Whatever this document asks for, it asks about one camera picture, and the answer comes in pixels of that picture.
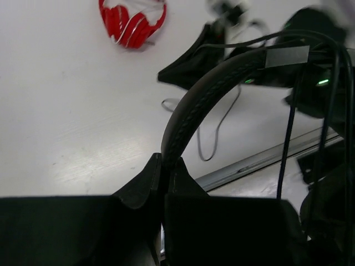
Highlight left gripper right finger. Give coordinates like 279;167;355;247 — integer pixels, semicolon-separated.
163;159;308;265

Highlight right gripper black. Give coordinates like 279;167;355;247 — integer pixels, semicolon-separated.
158;23;342;90

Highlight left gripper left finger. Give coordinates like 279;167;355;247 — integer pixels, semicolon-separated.
1;154;161;265

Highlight black headset with cable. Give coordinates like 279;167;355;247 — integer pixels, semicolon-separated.
161;29;354;265

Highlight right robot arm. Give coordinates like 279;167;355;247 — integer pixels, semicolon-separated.
158;8;346;144

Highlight red headphones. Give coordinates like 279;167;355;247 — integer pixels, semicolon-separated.
98;0;167;49

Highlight aluminium rail front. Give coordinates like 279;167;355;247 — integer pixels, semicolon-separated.
198;129;344;192

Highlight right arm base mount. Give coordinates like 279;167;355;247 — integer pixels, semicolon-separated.
297;149;344;185

